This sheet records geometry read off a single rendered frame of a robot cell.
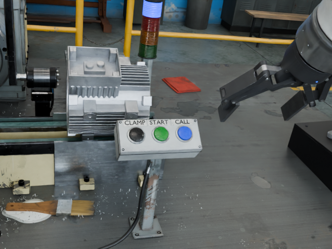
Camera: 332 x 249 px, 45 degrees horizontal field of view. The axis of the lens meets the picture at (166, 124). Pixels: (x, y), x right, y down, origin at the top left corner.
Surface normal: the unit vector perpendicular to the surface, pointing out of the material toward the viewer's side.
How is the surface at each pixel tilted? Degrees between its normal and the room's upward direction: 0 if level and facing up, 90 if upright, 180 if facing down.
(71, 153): 90
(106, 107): 23
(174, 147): 37
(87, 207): 2
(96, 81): 113
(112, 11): 90
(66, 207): 0
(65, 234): 0
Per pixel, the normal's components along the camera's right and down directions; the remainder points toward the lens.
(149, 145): 0.25, -0.41
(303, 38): -0.96, 0.02
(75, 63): 0.21, -0.62
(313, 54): -0.71, 0.53
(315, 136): 0.05, -0.90
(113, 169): 0.26, 0.48
